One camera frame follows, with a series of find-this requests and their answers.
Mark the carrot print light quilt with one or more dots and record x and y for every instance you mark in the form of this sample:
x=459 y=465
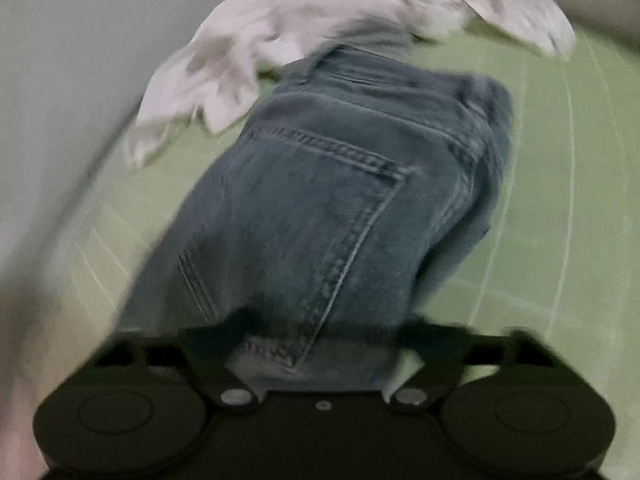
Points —
x=72 y=73

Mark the green grid bed sheet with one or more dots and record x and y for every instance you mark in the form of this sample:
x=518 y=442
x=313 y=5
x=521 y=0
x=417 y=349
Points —
x=562 y=254

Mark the grey garment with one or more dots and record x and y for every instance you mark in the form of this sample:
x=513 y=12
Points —
x=376 y=35

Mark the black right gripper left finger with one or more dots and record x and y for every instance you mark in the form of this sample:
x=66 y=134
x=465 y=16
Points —
x=199 y=356

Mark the blue denim jeans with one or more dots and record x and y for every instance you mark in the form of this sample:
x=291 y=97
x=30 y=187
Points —
x=352 y=193

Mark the white crumpled shirt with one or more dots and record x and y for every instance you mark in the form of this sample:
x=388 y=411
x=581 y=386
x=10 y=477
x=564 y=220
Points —
x=215 y=75

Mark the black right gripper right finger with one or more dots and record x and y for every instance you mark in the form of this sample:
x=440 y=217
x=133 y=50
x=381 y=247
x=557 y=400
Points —
x=446 y=351

